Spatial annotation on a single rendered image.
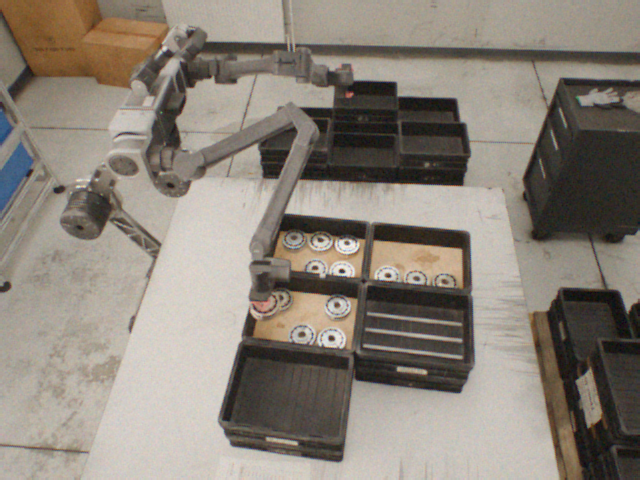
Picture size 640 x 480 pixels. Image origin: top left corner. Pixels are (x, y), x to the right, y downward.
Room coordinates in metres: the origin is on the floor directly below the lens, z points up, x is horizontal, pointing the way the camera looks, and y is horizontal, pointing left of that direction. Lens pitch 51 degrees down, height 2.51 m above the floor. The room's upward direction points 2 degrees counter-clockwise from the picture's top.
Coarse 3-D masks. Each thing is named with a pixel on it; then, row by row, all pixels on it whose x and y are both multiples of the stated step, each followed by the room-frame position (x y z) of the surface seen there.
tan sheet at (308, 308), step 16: (304, 304) 1.06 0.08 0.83; (320, 304) 1.06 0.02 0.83; (352, 304) 1.05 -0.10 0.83; (272, 320) 1.00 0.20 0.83; (288, 320) 0.99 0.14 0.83; (304, 320) 0.99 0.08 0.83; (320, 320) 0.99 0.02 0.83; (352, 320) 0.98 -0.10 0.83; (256, 336) 0.93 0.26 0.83; (272, 336) 0.93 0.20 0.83
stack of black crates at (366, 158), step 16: (336, 144) 2.50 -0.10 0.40; (352, 144) 2.49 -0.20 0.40; (368, 144) 2.48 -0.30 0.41; (384, 144) 2.47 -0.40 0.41; (336, 160) 2.37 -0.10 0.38; (352, 160) 2.37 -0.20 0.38; (368, 160) 2.36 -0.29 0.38; (384, 160) 2.36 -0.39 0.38; (336, 176) 2.23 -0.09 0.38; (352, 176) 2.21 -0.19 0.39; (368, 176) 2.20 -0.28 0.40; (384, 176) 2.20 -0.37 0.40
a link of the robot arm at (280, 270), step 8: (256, 248) 0.97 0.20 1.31; (256, 256) 0.95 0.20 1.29; (264, 256) 0.99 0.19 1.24; (272, 264) 0.94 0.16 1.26; (280, 264) 0.94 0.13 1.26; (288, 264) 0.94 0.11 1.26; (272, 272) 0.91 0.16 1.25; (280, 272) 0.91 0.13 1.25; (288, 272) 0.91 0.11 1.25; (272, 280) 0.90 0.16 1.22; (280, 280) 0.90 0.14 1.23; (288, 280) 0.90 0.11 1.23
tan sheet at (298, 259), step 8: (280, 232) 1.43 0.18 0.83; (280, 240) 1.39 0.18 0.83; (360, 240) 1.37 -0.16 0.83; (280, 248) 1.34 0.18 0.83; (360, 248) 1.33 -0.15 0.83; (280, 256) 1.30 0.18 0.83; (288, 256) 1.30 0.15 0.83; (296, 256) 1.30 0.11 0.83; (304, 256) 1.29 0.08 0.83; (312, 256) 1.29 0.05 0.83; (320, 256) 1.29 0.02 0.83; (328, 256) 1.29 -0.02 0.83; (336, 256) 1.29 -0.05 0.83; (360, 256) 1.28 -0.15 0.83; (296, 264) 1.26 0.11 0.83; (328, 264) 1.25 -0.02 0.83; (352, 264) 1.24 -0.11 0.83; (360, 264) 1.24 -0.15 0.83
